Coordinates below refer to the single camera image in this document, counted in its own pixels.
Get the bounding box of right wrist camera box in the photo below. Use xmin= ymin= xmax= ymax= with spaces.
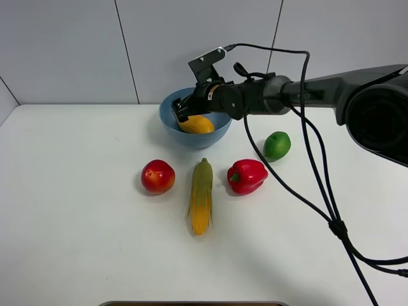
xmin=188 ymin=47 xmax=226 ymax=84

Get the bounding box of red apple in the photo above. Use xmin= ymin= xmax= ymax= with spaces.
xmin=141 ymin=159 xmax=175 ymax=194

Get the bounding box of yellow mango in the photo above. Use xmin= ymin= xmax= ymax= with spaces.
xmin=178 ymin=115 xmax=215 ymax=134

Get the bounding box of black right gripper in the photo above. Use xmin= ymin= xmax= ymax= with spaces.
xmin=171 ymin=81 xmax=236 ymax=122

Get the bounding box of corn cob with husk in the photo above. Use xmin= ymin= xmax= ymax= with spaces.
xmin=187 ymin=157 xmax=214 ymax=236

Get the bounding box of red bell pepper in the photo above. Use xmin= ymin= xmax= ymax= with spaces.
xmin=227 ymin=159 xmax=268 ymax=195

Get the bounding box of blue plastic bowl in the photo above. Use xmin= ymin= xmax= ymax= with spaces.
xmin=159 ymin=87 xmax=232 ymax=149

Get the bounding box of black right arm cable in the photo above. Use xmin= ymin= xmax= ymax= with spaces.
xmin=222 ymin=43 xmax=408 ymax=306

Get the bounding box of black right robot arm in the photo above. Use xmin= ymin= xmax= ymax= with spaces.
xmin=171 ymin=64 xmax=407 ymax=166

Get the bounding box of green lime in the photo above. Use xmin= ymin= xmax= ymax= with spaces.
xmin=263 ymin=131 xmax=291 ymax=162

